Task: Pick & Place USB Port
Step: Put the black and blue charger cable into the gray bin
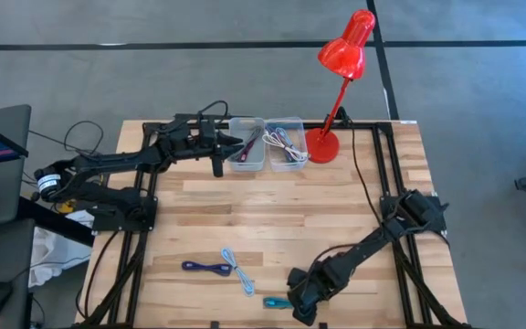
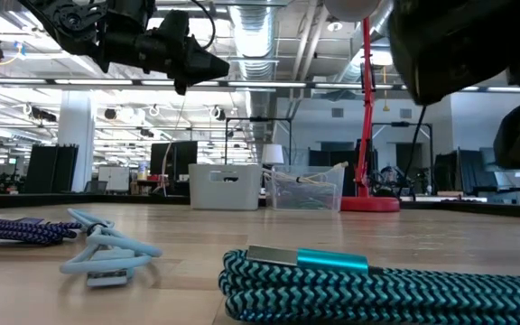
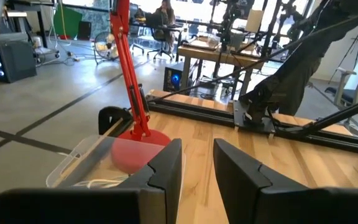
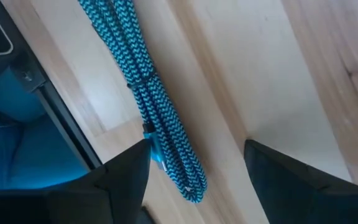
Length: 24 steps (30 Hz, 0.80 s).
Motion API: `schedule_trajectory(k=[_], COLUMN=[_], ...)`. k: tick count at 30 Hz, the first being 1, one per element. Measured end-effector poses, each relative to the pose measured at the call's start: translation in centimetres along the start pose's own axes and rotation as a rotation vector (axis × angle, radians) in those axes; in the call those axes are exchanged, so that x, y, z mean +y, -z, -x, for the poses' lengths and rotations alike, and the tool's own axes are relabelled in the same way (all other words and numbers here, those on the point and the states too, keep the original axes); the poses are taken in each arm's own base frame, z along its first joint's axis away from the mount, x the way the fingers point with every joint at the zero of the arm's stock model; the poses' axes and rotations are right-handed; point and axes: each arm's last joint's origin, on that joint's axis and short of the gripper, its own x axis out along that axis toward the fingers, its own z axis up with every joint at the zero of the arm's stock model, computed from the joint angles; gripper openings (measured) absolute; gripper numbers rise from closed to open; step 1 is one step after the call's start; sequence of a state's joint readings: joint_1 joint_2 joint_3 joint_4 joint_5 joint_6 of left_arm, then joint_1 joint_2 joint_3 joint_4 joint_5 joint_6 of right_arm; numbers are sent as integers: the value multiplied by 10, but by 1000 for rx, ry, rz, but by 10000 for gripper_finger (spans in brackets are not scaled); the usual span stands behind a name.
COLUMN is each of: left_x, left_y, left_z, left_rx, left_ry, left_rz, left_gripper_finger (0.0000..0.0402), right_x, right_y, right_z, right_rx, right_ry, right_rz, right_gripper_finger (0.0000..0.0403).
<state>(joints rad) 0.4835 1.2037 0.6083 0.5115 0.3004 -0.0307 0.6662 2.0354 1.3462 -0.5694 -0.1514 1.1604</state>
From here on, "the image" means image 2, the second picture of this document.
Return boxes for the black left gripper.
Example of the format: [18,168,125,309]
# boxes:
[142,9,230,96]

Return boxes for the cream USB cable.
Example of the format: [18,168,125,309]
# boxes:
[263,161,350,187]

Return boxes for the light blue USB cable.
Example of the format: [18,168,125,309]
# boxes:
[59,207,164,289]

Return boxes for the navy purple braided USB cable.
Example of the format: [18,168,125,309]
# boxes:
[0,215,83,246]

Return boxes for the teal braided USB cable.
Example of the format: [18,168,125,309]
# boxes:
[218,245,520,325]

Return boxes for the black partition panel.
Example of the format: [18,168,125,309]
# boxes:
[150,141,199,184]
[24,144,79,194]

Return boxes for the white shade table lamp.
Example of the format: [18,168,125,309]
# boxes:
[261,144,285,167]

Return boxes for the opaque white plastic bin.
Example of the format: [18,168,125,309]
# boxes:
[188,162,264,211]

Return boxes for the clear plastic bin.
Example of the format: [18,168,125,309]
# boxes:
[266,164,347,212]

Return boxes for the red desk lamp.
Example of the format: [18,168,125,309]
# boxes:
[322,0,401,213]

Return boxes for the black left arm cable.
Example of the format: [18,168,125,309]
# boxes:
[187,0,217,50]

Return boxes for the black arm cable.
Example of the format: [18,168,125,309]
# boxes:
[404,104,427,200]
[187,0,217,50]

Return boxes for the silver ventilation duct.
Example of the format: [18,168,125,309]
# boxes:
[227,0,279,163]

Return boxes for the black aluminium table frame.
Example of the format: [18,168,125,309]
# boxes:
[0,189,520,221]

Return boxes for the black metal rig frame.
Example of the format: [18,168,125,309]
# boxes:
[371,121,435,198]

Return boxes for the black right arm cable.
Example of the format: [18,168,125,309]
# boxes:
[404,104,427,200]

